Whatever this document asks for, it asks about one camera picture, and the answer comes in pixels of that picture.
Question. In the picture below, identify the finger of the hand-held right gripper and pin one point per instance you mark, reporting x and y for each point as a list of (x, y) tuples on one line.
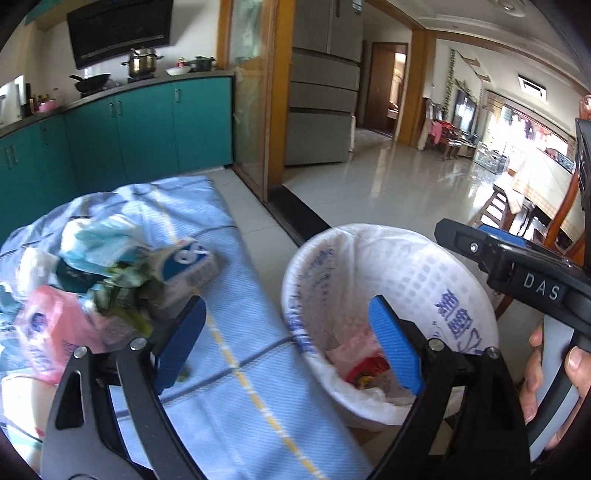
[(466, 244), (505, 236)]

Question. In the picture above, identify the steel cooking pot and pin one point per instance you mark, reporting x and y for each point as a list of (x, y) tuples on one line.
[(141, 64)]

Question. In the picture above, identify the green vegetable leaves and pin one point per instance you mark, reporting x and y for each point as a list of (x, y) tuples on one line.
[(124, 295)]

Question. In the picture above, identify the teal kitchen cabinet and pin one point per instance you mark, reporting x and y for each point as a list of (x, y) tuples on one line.
[(138, 124)]

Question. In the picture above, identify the glass sliding door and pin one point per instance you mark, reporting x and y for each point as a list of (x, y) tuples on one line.
[(249, 92)]

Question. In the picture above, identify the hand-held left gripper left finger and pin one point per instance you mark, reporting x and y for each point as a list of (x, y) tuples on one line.
[(182, 337)]

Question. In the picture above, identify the pink plastic bag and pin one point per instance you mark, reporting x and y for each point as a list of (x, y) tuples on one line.
[(46, 327)]

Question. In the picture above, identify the crumpled pink bag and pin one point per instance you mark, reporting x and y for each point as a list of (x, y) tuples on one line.
[(351, 348)]

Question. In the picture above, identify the blue and white carton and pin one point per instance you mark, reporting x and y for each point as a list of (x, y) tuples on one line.
[(189, 267)]

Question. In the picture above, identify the dark green foil wrapper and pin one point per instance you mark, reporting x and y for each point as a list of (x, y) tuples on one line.
[(74, 274)]

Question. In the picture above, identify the black range hood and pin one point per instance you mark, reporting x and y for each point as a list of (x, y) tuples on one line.
[(120, 30)]

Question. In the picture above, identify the white bowl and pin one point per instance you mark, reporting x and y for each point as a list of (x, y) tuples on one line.
[(178, 70)]

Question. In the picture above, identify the ceiling air vent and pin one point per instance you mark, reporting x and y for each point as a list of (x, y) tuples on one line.
[(533, 86)]

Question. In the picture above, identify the black lidded pot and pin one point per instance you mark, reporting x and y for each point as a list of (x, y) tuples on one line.
[(201, 64)]

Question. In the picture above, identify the person's right hand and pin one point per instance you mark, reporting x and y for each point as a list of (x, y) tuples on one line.
[(531, 383)]

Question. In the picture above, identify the light blue face mask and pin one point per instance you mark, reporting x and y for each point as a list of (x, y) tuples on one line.
[(106, 240)]

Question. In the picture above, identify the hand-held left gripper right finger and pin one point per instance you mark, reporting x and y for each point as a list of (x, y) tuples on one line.
[(397, 346)]

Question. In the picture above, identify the brown wooden door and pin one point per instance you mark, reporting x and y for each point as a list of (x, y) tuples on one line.
[(381, 87)]

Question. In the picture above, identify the green vine garland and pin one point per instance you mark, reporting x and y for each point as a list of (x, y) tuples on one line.
[(450, 78)]

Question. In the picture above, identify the black wok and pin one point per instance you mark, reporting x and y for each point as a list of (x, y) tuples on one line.
[(92, 83)]

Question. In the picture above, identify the red snack wrapper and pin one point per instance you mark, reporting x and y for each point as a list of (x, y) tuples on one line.
[(369, 369)]

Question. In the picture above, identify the blue checkered tablecloth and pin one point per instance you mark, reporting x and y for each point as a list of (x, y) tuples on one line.
[(258, 369)]

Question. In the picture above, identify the wall television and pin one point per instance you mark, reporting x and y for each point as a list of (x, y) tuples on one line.
[(465, 113)]

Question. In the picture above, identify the waste bin with white liner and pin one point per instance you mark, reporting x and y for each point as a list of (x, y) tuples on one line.
[(415, 272)]

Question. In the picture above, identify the wooden chair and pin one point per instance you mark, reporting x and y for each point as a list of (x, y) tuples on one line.
[(561, 217)]

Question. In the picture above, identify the grey refrigerator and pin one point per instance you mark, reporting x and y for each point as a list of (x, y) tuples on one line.
[(318, 92)]

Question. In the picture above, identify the dining table with cloth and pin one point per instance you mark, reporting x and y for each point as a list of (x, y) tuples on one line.
[(545, 184)]

